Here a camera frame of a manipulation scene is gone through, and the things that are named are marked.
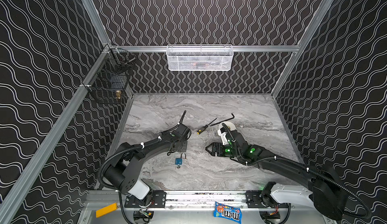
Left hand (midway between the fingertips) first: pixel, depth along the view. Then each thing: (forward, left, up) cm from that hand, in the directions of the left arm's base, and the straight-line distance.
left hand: (186, 147), depth 89 cm
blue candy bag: (-30, -20, -3) cm, 36 cm away
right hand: (-4, -14, +6) cm, 16 cm away
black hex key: (+26, -31, -3) cm, 40 cm away
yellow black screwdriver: (+16, -11, -2) cm, 19 cm away
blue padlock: (-7, +4, -3) cm, 8 cm away
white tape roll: (+19, -28, -3) cm, 34 cm away
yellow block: (-32, +35, -2) cm, 48 cm away
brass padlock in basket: (+17, +36, +27) cm, 48 cm away
